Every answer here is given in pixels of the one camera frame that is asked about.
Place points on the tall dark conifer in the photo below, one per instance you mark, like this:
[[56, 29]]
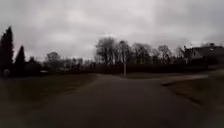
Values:
[[6, 50]]

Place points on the small dark conifer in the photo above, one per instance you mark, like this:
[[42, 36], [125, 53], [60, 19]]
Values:
[[20, 61]]

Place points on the pale side road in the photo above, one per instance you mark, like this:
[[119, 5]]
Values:
[[186, 78]]

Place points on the dark building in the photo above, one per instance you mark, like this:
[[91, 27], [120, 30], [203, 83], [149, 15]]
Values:
[[205, 55]]

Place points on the long dark hedge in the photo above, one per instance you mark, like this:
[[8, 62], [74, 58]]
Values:
[[140, 68]]

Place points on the street lamp pole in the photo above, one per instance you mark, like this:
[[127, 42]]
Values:
[[124, 63]]

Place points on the dark asphalt path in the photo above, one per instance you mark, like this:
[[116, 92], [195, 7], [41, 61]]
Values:
[[113, 103]]

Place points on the row of distant trees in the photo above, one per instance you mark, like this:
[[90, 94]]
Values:
[[106, 51]]

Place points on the grass field with bare patches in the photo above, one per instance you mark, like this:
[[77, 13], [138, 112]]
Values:
[[36, 87]]

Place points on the sloping grass field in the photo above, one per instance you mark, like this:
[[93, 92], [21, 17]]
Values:
[[200, 90]]

